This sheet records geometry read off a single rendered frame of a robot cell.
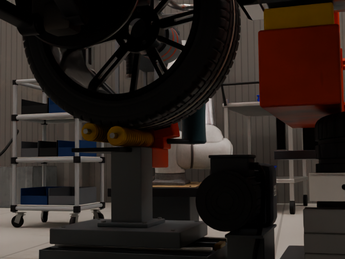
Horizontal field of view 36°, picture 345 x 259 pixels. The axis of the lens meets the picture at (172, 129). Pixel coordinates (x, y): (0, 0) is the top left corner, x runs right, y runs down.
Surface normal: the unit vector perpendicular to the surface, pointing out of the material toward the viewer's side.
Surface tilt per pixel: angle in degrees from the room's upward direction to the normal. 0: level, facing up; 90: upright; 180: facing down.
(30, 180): 90
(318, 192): 90
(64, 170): 90
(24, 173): 90
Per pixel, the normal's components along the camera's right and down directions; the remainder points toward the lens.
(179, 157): 0.15, 0.06
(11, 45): -0.22, -0.07
